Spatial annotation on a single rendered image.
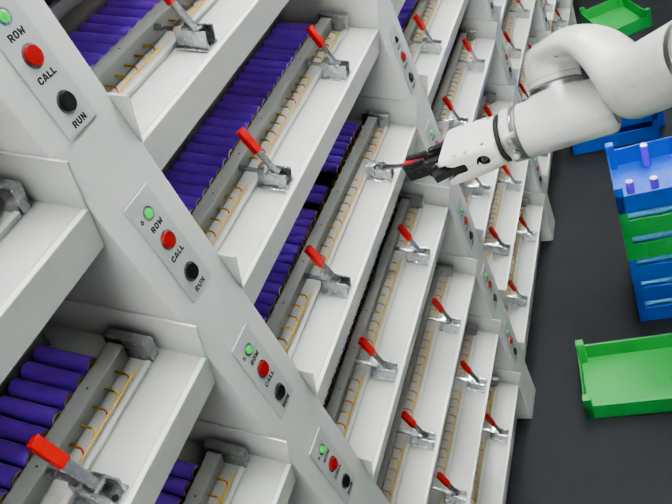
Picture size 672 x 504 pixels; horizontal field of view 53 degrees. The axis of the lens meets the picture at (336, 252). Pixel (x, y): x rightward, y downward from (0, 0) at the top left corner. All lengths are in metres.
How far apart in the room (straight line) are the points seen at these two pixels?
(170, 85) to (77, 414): 0.34
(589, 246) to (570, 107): 1.35
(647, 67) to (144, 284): 0.59
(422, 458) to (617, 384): 0.83
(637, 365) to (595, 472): 0.33
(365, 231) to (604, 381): 1.06
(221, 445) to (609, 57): 0.66
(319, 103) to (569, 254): 1.45
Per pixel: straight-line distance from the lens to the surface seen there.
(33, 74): 0.60
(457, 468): 1.47
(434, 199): 1.40
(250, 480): 0.84
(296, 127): 0.98
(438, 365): 1.37
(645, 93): 0.88
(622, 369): 1.99
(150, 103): 0.72
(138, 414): 0.69
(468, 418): 1.53
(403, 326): 1.19
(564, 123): 1.02
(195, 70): 0.76
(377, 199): 1.13
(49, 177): 0.61
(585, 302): 2.17
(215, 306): 0.72
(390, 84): 1.26
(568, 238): 2.39
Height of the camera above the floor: 1.57
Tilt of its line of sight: 35 degrees down
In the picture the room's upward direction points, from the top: 29 degrees counter-clockwise
